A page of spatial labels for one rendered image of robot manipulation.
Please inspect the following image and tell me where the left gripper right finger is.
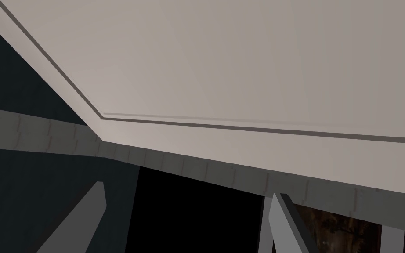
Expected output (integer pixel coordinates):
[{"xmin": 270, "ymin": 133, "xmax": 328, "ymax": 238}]
[{"xmin": 268, "ymin": 193, "xmax": 321, "ymax": 253}]

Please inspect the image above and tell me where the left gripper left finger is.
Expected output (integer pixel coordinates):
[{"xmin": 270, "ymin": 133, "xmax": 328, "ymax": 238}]
[{"xmin": 24, "ymin": 181, "xmax": 107, "ymax": 253}]

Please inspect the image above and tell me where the white panelled cupboard door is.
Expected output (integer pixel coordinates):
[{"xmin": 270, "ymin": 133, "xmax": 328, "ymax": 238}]
[{"xmin": 0, "ymin": 0, "xmax": 405, "ymax": 198}]

